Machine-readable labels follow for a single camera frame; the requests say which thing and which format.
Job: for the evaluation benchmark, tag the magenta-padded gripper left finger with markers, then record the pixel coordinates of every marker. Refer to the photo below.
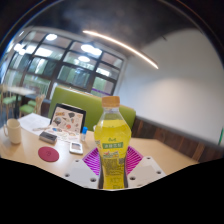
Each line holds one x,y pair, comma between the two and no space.
80,173

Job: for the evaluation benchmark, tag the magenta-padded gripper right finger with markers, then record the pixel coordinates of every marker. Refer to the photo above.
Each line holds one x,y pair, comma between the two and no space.
146,171

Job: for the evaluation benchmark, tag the yellow drink bottle orange cap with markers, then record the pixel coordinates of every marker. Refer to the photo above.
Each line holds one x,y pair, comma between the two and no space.
112,143

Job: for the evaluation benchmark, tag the small white square device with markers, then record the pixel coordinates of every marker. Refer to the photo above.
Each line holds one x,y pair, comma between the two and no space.
76,148

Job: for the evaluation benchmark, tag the flat round red coaster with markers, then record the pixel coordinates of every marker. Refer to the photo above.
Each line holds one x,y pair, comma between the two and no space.
48,154

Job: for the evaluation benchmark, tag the small blue-capped bottle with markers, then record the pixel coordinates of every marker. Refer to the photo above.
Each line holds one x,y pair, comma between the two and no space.
84,134

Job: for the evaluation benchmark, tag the small dark box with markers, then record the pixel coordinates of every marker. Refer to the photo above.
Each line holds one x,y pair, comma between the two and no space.
48,137

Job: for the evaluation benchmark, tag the black-framed picture tablet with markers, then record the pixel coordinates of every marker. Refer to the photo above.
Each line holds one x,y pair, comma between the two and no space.
68,120

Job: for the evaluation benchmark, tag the green upholstered booth bench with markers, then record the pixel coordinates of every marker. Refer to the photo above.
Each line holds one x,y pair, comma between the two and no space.
90,103

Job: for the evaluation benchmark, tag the white ribbed mug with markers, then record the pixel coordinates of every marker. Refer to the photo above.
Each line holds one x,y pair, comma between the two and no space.
13,131

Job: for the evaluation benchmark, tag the wooden chairs with green seats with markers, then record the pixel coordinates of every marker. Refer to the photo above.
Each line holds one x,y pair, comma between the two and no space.
28,107

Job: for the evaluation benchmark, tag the light wooden dining table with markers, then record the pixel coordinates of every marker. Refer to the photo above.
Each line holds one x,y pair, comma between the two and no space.
18,90

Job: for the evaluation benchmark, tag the hanging ceiling lamps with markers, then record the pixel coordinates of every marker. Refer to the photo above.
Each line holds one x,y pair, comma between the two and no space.
90,49

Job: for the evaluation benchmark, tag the long curved light strip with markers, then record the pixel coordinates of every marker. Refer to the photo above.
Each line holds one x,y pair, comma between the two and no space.
123,45

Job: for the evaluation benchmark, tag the large dark-framed window wall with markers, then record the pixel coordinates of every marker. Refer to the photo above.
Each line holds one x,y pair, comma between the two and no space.
63,66

